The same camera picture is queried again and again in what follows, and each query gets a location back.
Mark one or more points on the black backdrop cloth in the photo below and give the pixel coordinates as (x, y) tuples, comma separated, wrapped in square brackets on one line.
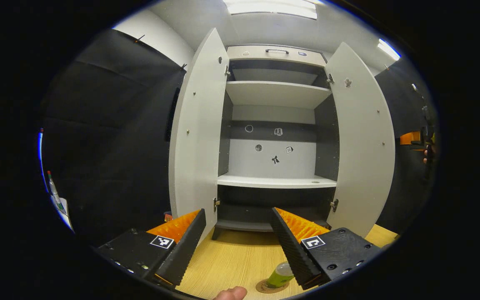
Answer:
[(111, 146)]

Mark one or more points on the small red object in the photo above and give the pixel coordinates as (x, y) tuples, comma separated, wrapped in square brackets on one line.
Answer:
[(168, 216)]

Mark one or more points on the white sheet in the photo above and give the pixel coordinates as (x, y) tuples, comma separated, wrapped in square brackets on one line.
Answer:
[(66, 214)]

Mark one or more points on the green label plastic bottle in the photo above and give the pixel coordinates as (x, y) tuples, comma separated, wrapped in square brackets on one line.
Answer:
[(279, 277)]

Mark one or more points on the grey cabinet door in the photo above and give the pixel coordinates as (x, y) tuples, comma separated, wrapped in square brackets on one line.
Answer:
[(363, 146)]

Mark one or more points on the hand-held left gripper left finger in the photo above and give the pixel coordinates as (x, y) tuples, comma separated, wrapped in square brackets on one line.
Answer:
[(183, 254)]

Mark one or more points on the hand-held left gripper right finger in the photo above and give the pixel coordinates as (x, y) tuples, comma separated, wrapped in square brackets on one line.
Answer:
[(292, 250)]

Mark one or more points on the ceiling light panel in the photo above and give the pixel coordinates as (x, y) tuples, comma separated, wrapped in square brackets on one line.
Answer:
[(271, 9), (388, 49)]

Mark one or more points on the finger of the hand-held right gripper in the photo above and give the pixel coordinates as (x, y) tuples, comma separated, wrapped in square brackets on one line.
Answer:
[(410, 138)]

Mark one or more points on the white cabinet shelf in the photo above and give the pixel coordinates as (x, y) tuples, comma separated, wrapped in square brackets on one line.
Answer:
[(277, 93), (265, 181)]

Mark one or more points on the round brown coaster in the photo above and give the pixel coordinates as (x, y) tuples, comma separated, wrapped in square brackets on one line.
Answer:
[(261, 288)]

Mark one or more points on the marker pen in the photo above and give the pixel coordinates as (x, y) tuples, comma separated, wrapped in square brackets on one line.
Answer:
[(54, 189)]

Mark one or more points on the grey door with checkered sticker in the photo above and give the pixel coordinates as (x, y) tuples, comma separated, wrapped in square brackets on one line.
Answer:
[(198, 137)]

